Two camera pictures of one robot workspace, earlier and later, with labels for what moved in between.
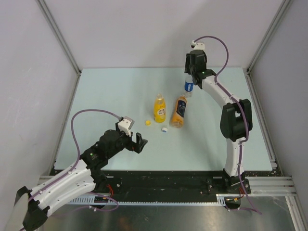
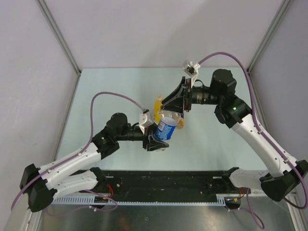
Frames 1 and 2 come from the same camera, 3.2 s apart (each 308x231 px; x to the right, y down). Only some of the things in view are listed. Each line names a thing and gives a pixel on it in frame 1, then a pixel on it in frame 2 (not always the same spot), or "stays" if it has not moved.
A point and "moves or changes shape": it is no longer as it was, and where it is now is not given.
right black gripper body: (189, 68) to (187, 95)
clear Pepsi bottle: (188, 85) moves or changes shape
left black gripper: (136, 147) to (152, 145)
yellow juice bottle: (160, 109) stays
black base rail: (139, 183) stays
